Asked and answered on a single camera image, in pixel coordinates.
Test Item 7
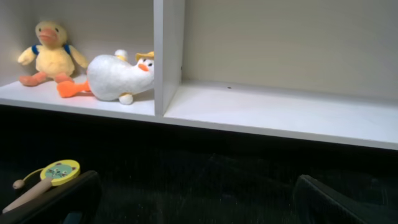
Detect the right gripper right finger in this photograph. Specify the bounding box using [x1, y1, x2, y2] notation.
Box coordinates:
[293, 174, 398, 224]

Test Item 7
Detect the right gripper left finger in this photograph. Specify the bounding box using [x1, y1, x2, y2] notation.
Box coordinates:
[0, 170, 103, 224]

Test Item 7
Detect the yellow wooden rattle drum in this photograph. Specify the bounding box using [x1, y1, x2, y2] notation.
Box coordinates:
[2, 159, 81, 214]

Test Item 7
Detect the white plush duck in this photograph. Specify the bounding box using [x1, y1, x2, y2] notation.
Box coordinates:
[57, 49, 155, 106]

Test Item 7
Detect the white shelf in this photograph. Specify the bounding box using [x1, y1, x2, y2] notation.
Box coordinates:
[0, 0, 398, 151]

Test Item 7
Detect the yellow plush duck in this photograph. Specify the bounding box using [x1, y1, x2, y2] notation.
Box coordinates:
[17, 20, 90, 87]

